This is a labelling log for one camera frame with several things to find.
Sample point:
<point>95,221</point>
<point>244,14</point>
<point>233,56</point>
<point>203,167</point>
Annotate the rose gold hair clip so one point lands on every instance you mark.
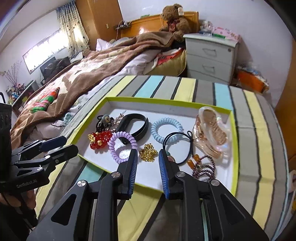
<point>118,119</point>

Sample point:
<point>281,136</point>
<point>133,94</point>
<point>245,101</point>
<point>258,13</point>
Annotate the patterned curtain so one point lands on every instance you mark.
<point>71,25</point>

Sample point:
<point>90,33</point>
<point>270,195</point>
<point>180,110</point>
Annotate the yellow pillow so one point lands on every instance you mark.
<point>169,63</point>

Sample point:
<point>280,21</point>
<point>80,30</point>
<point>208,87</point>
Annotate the black chair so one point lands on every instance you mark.
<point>5,139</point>

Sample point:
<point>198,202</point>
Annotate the red green folded cloth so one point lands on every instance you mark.
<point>45,100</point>

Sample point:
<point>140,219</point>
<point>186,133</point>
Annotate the brown teddy bear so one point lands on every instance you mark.
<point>176,23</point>

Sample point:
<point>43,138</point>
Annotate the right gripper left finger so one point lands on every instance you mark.
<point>89,210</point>

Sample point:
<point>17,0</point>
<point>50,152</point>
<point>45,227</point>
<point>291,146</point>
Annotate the black wristband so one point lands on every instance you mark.
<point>134,123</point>

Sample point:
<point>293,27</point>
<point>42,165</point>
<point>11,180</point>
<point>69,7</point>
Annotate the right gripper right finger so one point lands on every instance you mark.
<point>208,211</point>

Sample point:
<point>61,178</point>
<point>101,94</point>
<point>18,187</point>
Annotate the translucent pink hair claw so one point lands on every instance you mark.
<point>210,134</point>

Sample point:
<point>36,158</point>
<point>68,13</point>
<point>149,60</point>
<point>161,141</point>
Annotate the wooden wardrobe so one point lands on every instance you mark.
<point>99,19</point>

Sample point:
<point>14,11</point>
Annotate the pink floral tissue box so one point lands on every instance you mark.
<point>226,34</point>

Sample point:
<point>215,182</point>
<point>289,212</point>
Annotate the grey bedside drawer cabinet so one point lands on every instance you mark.
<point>210,58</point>

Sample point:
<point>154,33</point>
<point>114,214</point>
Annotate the person's left hand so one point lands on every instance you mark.
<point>29,198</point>

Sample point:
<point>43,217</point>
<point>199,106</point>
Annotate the wooden headboard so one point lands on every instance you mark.
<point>154,23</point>

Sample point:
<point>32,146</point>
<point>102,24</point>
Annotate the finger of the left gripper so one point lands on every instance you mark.
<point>50,143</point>
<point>57,154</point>

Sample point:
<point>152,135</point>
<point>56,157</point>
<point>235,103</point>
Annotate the orange storage box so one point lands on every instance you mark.
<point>249,81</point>

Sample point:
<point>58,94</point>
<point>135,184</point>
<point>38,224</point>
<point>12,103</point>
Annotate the brown fleece blanket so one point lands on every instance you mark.
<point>26,121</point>

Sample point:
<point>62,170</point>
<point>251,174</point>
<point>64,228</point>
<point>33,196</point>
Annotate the wooden door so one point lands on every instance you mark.
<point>285,112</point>

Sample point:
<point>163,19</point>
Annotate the green shallow cardboard box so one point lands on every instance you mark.
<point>170,127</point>

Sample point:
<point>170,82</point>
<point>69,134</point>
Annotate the black small hair claw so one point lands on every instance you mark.
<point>104,122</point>

